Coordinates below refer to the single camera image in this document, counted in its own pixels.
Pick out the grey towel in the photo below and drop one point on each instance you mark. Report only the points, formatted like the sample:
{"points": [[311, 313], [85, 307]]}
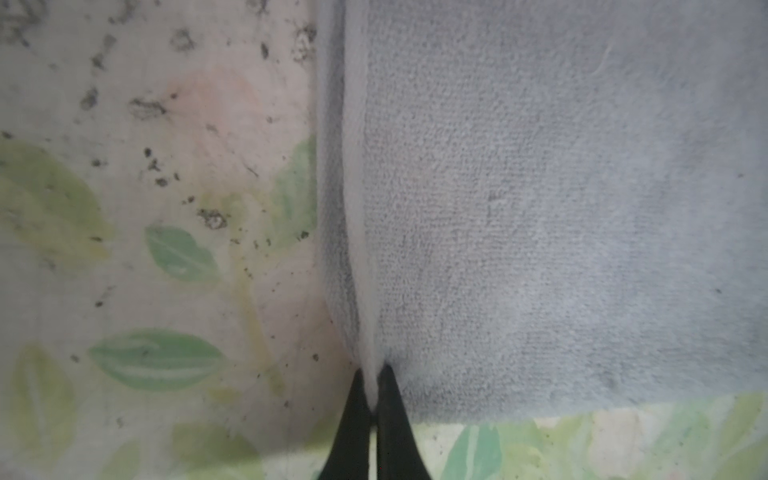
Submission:
{"points": [[534, 208]]}

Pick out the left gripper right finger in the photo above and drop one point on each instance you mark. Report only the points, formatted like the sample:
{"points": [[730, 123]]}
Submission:
{"points": [[397, 454]]}

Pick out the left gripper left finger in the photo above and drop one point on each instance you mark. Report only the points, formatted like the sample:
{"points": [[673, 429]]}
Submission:
{"points": [[349, 456]]}

